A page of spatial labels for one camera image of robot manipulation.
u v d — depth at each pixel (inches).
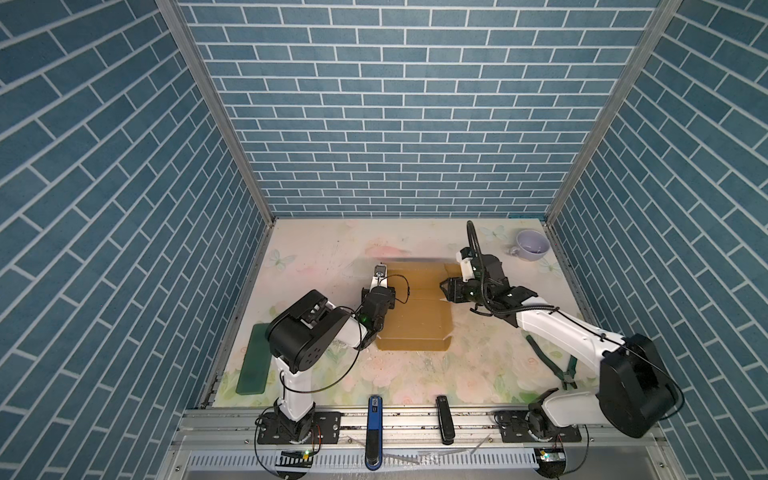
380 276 32.2
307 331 20.1
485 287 25.7
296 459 28.4
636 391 16.7
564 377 31.7
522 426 29.0
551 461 29.0
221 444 28.4
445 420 29.9
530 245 43.1
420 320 36.7
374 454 26.8
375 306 28.9
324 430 29.0
